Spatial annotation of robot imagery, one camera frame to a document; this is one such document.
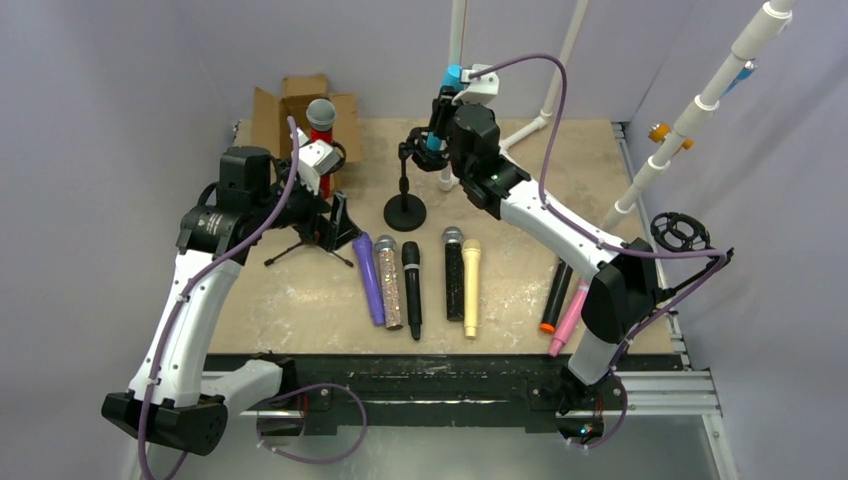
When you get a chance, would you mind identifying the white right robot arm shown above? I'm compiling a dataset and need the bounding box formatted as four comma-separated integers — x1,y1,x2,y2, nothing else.
428,90,660,386

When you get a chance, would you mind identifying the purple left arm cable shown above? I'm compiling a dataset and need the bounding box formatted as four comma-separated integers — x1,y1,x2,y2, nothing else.
137,116,368,480

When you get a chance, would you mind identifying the blue marker on pipe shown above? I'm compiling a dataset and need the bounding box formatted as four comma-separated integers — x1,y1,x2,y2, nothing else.
721,60,758,97

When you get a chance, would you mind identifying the black round-base desk mic stand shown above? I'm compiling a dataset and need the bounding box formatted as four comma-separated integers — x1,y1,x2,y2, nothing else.
383,127,449,232

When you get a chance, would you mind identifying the white PVC pipe frame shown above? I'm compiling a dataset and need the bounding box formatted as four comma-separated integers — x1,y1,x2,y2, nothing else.
463,1,798,234

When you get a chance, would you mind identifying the brown cardboard box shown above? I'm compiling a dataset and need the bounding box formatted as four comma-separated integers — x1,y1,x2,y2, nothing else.
249,74,365,166

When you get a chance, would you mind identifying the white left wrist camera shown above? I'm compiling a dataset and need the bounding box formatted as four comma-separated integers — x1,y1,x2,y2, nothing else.
296,128,342,199

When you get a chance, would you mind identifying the blue plastic microphone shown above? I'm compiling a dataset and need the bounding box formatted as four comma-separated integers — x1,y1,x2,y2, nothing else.
426,64,464,151

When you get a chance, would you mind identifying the pink plastic microphone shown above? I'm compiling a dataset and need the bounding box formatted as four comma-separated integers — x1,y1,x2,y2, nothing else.
548,280,589,357

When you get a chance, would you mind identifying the black tripod mic stand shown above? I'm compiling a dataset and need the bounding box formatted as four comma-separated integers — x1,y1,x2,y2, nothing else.
650,212,734,300
263,139,354,269

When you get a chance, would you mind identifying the red glitter microphone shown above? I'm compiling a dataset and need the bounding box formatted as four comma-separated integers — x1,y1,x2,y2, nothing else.
306,98,339,199

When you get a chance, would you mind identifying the silver rhinestone microphone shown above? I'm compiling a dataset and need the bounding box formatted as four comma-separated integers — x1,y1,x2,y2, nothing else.
375,234,403,330

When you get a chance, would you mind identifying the plain black microphone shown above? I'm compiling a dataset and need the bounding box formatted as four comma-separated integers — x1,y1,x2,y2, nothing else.
539,260,573,334

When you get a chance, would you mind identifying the black microphone with silver band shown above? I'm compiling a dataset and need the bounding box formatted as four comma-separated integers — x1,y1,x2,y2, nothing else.
401,241,423,341

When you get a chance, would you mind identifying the purple plastic microphone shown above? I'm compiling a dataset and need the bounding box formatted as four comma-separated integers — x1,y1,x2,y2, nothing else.
352,232,385,326

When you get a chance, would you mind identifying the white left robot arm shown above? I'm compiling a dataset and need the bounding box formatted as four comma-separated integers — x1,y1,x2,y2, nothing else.
101,141,359,456

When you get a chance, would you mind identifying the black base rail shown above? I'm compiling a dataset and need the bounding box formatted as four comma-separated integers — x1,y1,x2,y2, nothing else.
205,354,684,439

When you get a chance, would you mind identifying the cream plastic microphone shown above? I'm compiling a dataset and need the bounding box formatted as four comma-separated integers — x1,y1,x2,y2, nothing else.
462,239,482,339

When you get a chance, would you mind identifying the black glitter microphone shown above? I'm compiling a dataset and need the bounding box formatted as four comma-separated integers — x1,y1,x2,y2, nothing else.
442,226,464,322

